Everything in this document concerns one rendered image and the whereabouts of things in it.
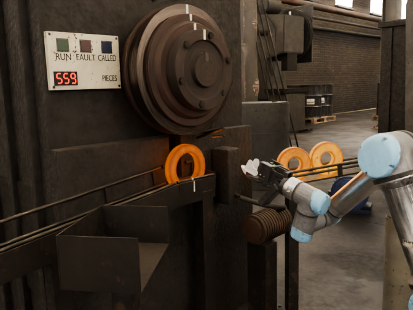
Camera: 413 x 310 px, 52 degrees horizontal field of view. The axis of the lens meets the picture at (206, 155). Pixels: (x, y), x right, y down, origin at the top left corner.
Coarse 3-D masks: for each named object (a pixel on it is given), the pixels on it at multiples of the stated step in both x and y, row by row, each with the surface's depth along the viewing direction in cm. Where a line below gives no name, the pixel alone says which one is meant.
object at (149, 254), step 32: (96, 224) 122; (128, 224) 125; (160, 224) 124; (64, 256) 101; (96, 256) 100; (128, 256) 98; (160, 256) 116; (64, 288) 103; (96, 288) 101; (128, 288) 100
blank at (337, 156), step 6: (318, 144) 190; (324, 144) 189; (330, 144) 189; (312, 150) 190; (318, 150) 189; (324, 150) 189; (330, 150) 190; (336, 150) 190; (312, 156) 189; (318, 156) 189; (336, 156) 191; (342, 156) 191; (312, 162) 189; (318, 162) 190; (330, 162) 193; (336, 162) 191; (324, 168) 191; (330, 168) 191; (324, 174) 191; (330, 174) 192
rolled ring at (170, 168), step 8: (184, 144) 163; (176, 152) 158; (184, 152) 161; (192, 152) 164; (200, 152) 167; (168, 160) 158; (176, 160) 159; (200, 160) 167; (168, 168) 158; (200, 168) 168; (168, 176) 158; (176, 176) 160; (192, 176) 169
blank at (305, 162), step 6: (288, 150) 186; (294, 150) 187; (300, 150) 187; (282, 156) 186; (288, 156) 187; (294, 156) 187; (300, 156) 188; (306, 156) 188; (282, 162) 187; (300, 162) 190; (306, 162) 189; (300, 168) 189; (306, 168) 189; (294, 174) 189
